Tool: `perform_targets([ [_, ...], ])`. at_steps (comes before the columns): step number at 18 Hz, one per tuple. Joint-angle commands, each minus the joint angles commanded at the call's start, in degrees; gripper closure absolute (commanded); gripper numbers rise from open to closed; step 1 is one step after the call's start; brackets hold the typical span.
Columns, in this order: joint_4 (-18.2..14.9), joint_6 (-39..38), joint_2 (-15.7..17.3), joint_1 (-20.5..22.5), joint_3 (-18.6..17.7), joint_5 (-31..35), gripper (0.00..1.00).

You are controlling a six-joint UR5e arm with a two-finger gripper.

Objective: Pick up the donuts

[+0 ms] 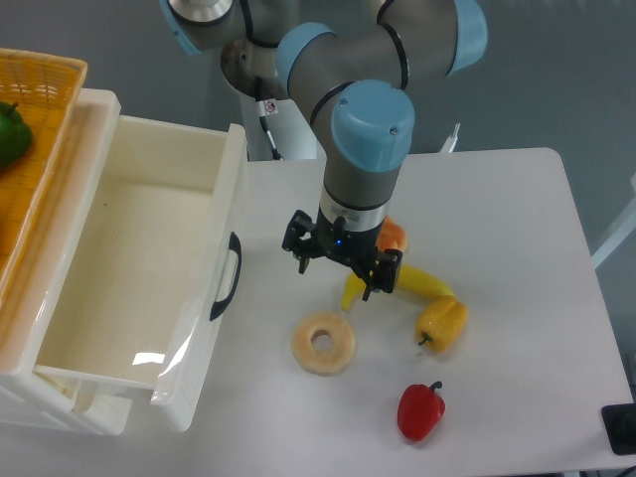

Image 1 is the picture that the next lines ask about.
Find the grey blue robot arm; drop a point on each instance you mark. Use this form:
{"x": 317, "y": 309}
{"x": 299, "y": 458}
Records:
{"x": 353, "y": 95}

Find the white table leg frame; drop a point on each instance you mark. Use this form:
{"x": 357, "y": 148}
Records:
{"x": 621, "y": 227}

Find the white plastic drawer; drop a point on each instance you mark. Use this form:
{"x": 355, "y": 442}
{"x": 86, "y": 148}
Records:
{"x": 133, "y": 318}

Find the yellow banana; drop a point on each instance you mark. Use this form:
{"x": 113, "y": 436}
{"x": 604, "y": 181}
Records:
{"x": 411, "y": 279}

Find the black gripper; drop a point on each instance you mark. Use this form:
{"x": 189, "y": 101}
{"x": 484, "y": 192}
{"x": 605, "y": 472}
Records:
{"x": 306, "y": 240}

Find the black drawer handle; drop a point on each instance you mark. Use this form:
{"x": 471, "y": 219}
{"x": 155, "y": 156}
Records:
{"x": 230, "y": 278}

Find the red bell pepper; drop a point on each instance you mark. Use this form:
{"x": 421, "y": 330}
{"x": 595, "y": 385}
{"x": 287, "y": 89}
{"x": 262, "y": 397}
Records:
{"x": 419, "y": 410}

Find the yellow bell pepper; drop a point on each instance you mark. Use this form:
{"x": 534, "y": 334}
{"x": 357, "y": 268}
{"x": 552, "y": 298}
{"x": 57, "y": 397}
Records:
{"x": 441, "y": 323}

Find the orange wicker basket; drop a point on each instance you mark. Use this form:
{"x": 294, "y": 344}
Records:
{"x": 46, "y": 88}

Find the green bell pepper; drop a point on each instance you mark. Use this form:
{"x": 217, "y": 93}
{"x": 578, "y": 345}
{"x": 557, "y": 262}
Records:
{"x": 16, "y": 134}

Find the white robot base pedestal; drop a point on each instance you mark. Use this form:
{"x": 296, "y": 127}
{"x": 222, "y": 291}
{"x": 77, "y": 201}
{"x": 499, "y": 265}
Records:
{"x": 274, "y": 127}

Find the orange peach fruit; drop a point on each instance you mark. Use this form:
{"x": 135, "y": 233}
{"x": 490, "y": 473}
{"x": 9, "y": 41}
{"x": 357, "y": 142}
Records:
{"x": 391, "y": 236}

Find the black device at edge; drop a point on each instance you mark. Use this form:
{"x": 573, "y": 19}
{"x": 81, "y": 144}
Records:
{"x": 619, "y": 423}

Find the white drawer cabinet frame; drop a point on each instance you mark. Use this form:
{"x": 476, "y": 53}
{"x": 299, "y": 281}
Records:
{"x": 28, "y": 397}

